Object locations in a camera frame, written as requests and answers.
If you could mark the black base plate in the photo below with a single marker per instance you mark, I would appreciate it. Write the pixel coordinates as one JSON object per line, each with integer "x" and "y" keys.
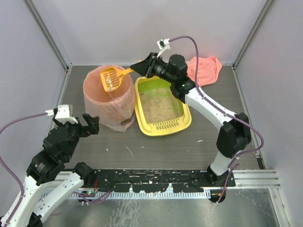
{"x": 118, "y": 180}

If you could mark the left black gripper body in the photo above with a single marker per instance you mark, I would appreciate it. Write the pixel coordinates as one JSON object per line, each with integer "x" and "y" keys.
{"x": 83, "y": 129}

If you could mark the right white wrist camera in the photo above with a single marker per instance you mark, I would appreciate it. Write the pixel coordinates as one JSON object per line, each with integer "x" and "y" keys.
{"x": 163, "y": 45}

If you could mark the bin with pink bag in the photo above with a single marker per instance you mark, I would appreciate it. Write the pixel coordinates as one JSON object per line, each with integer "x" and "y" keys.
{"x": 114, "y": 109}

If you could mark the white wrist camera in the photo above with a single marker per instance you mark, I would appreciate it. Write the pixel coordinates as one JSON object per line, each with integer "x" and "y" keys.
{"x": 62, "y": 114}
{"x": 163, "y": 45}

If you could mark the cat litter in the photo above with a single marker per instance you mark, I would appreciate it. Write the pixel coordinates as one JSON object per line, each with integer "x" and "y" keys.
{"x": 160, "y": 105}

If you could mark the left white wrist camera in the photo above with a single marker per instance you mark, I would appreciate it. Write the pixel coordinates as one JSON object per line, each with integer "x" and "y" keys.
{"x": 62, "y": 114}

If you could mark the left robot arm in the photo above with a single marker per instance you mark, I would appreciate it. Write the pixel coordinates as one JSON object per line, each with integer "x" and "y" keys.
{"x": 29, "y": 208}

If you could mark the pink cloth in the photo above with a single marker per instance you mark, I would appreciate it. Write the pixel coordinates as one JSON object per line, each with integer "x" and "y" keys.
{"x": 208, "y": 70}

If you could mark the slotted cable duct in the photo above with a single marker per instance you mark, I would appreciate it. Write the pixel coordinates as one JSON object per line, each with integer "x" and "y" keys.
{"x": 159, "y": 195}

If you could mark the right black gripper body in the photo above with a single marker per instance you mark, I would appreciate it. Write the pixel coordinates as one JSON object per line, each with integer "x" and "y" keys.
{"x": 151, "y": 65}

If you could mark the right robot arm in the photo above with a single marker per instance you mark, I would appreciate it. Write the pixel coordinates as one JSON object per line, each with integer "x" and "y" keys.
{"x": 234, "y": 133}

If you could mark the orange litter scoop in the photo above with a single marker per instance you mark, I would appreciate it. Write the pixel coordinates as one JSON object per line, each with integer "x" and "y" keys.
{"x": 113, "y": 76}

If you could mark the yellow green litter box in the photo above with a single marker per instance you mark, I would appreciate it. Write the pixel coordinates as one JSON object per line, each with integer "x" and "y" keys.
{"x": 161, "y": 128}

